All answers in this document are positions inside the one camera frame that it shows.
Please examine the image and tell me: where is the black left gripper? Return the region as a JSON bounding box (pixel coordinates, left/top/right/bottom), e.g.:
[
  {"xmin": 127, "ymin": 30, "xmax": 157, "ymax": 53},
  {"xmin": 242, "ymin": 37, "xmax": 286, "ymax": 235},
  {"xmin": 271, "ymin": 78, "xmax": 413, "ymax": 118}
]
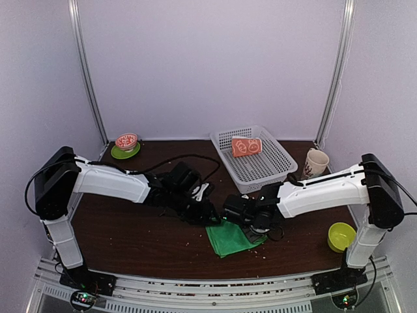
[{"xmin": 168, "ymin": 188, "xmax": 222, "ymax": 225}]

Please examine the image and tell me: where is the red patterned ceramic bowl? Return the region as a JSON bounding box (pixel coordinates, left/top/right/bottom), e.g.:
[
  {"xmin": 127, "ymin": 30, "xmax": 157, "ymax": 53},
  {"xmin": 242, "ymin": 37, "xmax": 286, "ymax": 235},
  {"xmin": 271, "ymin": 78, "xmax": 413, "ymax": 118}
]
[{"xmin": 115, "ymin": 133, "xmax": 138, "ymax": 152}]

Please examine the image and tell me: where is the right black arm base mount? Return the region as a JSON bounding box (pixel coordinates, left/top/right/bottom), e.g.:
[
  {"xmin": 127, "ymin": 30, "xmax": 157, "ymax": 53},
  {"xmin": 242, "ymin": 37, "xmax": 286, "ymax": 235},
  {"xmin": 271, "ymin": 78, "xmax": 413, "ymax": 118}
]
[{"xmin": 311, "ymin": 260, "xmax": 367, "ymax": 295}]

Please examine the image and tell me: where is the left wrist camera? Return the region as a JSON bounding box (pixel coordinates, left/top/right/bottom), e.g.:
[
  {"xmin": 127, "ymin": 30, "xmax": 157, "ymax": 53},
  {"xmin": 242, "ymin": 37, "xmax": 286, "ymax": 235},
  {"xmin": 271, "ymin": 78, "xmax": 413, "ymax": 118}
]
[{"xmin": 192, "ymin": 183, "xmax": 214, "ymax": 201}]

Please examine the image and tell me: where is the front aluminium rail base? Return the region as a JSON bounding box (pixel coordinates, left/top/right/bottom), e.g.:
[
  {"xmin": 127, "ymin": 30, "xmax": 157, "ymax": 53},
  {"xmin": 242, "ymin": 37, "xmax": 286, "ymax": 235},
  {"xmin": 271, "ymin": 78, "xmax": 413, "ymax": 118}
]
[{"xmin": 23, "ymin": 257, "xmax": 405, "ymax": 312}]

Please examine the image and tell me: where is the white plastic mesh basket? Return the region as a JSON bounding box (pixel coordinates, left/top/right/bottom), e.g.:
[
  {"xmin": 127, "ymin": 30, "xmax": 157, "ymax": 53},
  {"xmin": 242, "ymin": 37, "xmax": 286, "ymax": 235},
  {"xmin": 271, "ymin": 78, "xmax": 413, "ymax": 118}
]
[{"xmin": 210, "ymin": 125, "xmax": 298, "ymax": 194}]

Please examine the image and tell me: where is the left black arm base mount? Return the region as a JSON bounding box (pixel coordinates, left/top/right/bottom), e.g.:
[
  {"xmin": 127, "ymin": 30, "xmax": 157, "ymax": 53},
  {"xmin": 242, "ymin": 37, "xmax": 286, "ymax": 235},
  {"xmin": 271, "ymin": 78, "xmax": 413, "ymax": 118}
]
[{"xmin": 59, "ymin": 265, "xmax": 117, "ymax": 296}]

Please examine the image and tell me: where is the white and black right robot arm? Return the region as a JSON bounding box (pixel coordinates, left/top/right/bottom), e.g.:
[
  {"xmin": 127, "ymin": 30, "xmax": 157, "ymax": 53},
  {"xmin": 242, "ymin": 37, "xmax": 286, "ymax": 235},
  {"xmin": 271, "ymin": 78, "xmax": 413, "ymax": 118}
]
[{"xmin": 222, "ymin": 153, "xmax": 407, "ymax": 288}]

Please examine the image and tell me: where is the cream patterned ceramic mug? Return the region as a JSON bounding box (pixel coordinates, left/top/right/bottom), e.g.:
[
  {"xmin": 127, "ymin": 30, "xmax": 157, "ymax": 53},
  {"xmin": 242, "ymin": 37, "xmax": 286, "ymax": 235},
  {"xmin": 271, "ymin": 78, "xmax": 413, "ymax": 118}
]
[{"xmin": 300, "ymin": 148, "xmax": 330, "ymax": 180}]

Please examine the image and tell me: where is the lime green bowl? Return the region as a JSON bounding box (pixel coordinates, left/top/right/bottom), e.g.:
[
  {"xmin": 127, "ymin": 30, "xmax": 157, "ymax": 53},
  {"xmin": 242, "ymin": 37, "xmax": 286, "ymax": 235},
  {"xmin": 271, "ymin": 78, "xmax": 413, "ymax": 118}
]
[{"xmin": 327, "ymin": 222, "xmax": 356, "ymax": 253}]

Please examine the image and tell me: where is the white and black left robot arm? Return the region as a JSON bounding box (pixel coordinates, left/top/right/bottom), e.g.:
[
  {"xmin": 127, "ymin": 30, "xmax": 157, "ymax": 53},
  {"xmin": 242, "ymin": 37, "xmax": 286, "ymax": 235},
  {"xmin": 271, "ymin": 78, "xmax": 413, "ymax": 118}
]
[{"xmin": 26, "ymin": 146, "xmax": 220, "ymax": 290}]

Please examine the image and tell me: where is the right aluminium frame post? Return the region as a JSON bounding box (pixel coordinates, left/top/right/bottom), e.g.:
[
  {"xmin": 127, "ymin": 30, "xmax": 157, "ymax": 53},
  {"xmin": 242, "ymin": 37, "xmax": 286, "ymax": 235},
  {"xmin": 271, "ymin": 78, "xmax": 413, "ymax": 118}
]
[{"xmin": 315, "ymin": 0, "xmax": 356, "ymax": 148}]

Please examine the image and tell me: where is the green microfiber towel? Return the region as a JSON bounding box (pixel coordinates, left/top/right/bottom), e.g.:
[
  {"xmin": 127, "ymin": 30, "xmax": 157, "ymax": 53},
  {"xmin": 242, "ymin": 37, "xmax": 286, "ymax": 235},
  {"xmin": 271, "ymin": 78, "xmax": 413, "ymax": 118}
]
[{"xmin": 205, "ymin": 220, "xmax": 267, "ymax": 258}]

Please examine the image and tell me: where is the orange bunny pattern towel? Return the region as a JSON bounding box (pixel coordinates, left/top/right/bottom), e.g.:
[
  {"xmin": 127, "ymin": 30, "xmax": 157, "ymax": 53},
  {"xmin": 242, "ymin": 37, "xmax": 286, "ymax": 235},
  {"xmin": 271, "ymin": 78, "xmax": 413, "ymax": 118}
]
[{"xmin": 231, "ymin": 136, "xmax": 263, "ymax": 158}]

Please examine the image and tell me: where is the green saucer plate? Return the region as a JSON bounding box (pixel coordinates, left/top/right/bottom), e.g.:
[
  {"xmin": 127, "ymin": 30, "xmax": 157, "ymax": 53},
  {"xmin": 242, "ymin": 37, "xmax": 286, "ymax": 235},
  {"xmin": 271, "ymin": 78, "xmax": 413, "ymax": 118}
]
[{"xmin": 111, "ymin": 142, "xmax": 141, "ymax": 160}]

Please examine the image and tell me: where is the aluminium frame post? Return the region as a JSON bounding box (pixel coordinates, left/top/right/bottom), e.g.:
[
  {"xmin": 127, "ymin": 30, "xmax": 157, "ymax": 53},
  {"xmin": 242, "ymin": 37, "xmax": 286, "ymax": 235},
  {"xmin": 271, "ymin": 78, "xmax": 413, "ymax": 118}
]
[
  {"xmin": 68, "ymin": 0, "xmax": 109, "ymax": 145},
  {"xmin": 315, "ymin": 0, "xmax": 356, "ymax": 148}
]

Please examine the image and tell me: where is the left aluminium frame post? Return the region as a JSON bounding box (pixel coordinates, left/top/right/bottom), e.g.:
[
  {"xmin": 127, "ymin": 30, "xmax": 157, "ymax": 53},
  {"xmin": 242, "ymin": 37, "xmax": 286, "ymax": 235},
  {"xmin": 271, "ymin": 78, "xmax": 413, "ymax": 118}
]
[{"xmin": 68, "ymin": 0, "xmax": 109, "ymax": 145}]

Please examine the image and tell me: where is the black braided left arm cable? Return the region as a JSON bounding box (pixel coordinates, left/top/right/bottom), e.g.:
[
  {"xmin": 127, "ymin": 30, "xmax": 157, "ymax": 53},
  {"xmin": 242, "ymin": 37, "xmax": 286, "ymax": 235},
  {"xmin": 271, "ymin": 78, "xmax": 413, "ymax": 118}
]
[{"xmin": 24, "ymin": 154, "xmax": 222, "ymax": 222}]

